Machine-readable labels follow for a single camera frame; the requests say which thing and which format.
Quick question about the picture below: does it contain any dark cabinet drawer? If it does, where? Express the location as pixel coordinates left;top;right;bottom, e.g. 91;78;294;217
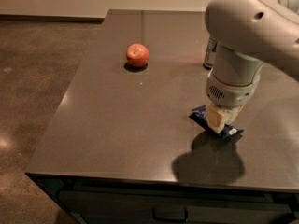
58;180;298;224

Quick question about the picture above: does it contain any blue silver drink can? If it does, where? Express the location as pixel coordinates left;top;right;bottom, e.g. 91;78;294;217
203;36;218;69

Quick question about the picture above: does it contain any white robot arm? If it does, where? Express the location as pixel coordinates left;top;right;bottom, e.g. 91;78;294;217
205;0;299;133

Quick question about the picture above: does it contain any red apple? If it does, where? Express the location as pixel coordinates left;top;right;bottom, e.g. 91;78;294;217
126;43;150;68

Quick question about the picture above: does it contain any blue rxbar wrapper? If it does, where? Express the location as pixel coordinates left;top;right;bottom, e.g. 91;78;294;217
189;105;243;140

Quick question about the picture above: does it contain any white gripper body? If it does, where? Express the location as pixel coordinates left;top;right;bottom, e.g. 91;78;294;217
206;71;260;109

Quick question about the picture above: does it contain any black drawer handle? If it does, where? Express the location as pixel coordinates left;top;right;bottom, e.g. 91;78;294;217
151;207;189;224

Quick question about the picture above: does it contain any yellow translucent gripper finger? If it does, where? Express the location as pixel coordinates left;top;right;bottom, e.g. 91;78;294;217
226;105;244;125
206;103;233;133

